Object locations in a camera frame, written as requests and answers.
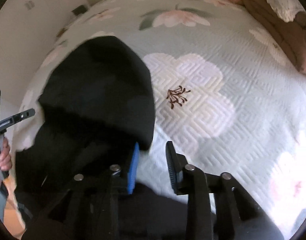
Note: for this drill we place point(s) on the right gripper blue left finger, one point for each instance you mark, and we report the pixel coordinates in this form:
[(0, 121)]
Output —
[(84, 204)]

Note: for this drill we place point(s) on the dark items on nightstand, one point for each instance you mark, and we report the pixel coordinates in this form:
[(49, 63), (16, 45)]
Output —
[(81, 9)]

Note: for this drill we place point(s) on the person's left hand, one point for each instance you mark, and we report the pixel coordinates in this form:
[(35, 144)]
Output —
[(5, 158)]

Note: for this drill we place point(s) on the black jacket with grey piping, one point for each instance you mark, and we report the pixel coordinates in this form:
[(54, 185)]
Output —
[(98, 99)]

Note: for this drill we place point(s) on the folded pink brown blanket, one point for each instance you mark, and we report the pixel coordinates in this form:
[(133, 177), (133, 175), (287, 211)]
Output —
[(290, 36)]

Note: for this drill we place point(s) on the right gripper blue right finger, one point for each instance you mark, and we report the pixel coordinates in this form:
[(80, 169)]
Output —
[(219, 207)]

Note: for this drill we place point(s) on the floral quilted bedspread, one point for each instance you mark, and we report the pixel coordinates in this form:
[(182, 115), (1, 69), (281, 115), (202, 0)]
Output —
[(225, 95)]

